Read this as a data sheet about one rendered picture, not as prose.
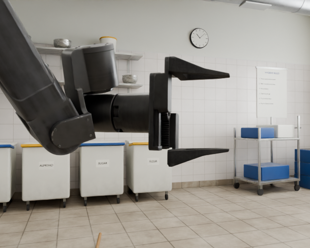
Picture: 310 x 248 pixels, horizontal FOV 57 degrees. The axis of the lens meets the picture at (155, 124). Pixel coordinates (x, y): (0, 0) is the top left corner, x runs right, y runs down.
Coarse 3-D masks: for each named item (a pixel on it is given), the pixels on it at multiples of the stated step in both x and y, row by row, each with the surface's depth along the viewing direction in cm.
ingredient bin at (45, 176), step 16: (32, 144) 323; (32, 160) 325; (48, 160) 330; (64, 160) 336; (32, 176) 325; (48, 176) 330; (64, 176) 336; (32, 192) 325; (48, 192) 330; (64, 192) 335
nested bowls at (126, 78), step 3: (123, 75) 404; (126, 75) 400; (129, 75) 399; (132, 75) 400; (135, 75) 403; (123, 78) 403; (126, 78) 400; (129, 78) 399; (132, 78) 400; (135, 78) 403; (123, 81) 406; (126, 81) 401; (129, 81) 401; (132, 81) 402; (135, 81) 405
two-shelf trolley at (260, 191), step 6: (234, 132) 446; (258, 132) 400; (234, 138) 446; (240, 138) 434; (246, 138) 422; (252, 138) 413; (258, 138) 400; (270, 138) 413; (276, 138) 413; (282, 138) 416; (288, 138) 421; (294, 138) 426; (234, 144) 446; (258, 144) 400; (234, 150) 446; (258, 150) 400; (234, 156) 446; (258, 156) 400; (234, 162) 446; (258, 162) 400; (234, 168) 446; (258, 168) 400; (234, 174) 446; (258, 174) 400; (246, 180) 422; (252, 180) 417; (258, 180) 400; (270, 180) 417; (276, 180) 417; (282, 180) 417; (288, 180) 420; (294, 180) 425; (234, 186) 445; (258, 186) 402; (294, 186) 429; (258, 192) 398
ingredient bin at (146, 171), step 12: (132, 144) 360; (144, 144) 362; (132, 156) 364; (144, 156) 364; (156, 156) 368; (132, 168) 364; (144, 168) 364; (156, 168) 368; (168, 168) 372; (132, 180) 364; (144, 180) 364; (156, 180) 368; (168, 180) 372; (144, 192) 367
